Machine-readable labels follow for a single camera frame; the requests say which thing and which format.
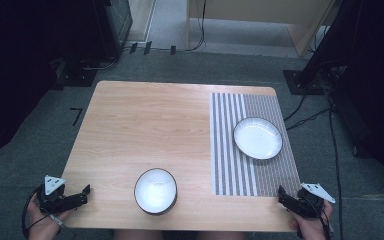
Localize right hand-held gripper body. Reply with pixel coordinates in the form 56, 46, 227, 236
293, 182, 336, 220

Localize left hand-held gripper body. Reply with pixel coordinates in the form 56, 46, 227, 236
37, 174, 75, 215

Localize white plate with dark rim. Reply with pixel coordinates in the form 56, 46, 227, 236
232, 116, 284, 161

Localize person's right hand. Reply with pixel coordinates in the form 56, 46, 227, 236
288, 199, 334, 240

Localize person's left hand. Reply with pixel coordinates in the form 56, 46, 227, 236
26, 199, 74, 240

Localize striped grey white placemat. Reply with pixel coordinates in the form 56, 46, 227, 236
209, 92, 302, 197

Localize dark curtain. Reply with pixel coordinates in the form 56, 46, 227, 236
0, 0, 96, 163
331, 0, 384, 193

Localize black stand column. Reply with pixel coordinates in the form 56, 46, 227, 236
298, 0, 364, 86

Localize dark equipment cabinet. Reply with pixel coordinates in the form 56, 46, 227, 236
91, 0, 134, 62

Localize light wooden cabinet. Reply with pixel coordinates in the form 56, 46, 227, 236
185, 0, 337, 58

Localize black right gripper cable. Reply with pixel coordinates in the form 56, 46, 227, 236
313, 196, 335, 240

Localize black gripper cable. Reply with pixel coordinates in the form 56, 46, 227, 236
21, 184, 70, 240
313, 196, 335, 240

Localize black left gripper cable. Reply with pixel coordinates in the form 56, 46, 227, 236
21, 184, 70, 240

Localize black floor cable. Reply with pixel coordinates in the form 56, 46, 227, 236
285, 107, 332, 131
327, 94, 345, 240
283, 94, 307, 122

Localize black stand base plate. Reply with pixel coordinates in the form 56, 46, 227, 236
282, 69, 325, 96
55, 59, 98, 88

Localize grey floor cable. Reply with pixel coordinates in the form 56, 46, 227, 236
82, 57, 118, 72

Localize black hanging cable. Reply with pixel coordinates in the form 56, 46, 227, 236
185, 0, 208, 52

